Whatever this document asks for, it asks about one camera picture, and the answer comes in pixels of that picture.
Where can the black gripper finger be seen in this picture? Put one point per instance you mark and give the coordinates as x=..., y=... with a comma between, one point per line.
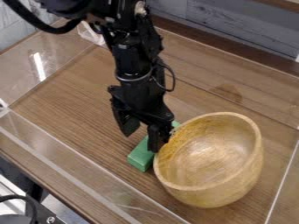
x=128, y=123
x=160, y=136

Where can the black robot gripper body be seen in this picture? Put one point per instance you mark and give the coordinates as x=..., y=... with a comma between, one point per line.
x=144, y=96

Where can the green rectangular block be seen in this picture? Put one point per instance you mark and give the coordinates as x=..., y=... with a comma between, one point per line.
x=141, y=157

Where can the light brown wooden bowl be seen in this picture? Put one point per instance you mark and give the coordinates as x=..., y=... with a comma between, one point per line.
x=210, y=165

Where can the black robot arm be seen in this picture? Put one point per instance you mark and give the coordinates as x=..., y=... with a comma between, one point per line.
x=125, y=23

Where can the clear acrylic tray wall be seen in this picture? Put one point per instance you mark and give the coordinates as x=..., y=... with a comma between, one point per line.
x=60, y=135

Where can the clear acrylic corner bracket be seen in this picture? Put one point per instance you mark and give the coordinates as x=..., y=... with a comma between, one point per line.
x=89, y=34

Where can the grey metal table frame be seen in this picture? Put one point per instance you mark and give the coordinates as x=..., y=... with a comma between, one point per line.
x=21, y=209

